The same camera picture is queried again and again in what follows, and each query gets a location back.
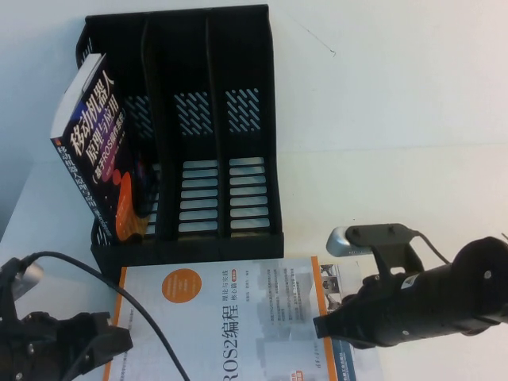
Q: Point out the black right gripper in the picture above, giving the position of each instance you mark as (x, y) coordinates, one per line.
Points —
(381, 313)

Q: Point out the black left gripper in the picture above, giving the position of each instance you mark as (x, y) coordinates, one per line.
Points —
(35, 345)

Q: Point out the white orange ROS2 book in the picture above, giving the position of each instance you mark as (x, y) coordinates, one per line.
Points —
(238, 317)

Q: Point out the grey car suspension book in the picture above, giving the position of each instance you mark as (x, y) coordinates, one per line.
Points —
(357, 365)

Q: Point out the dark mobile robot book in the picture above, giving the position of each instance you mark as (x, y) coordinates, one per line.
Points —
(99, 131)

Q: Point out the black plastic book stand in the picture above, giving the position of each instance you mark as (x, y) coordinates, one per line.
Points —
(246, 59)

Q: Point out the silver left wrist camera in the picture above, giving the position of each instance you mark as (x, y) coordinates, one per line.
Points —
(29, 274)

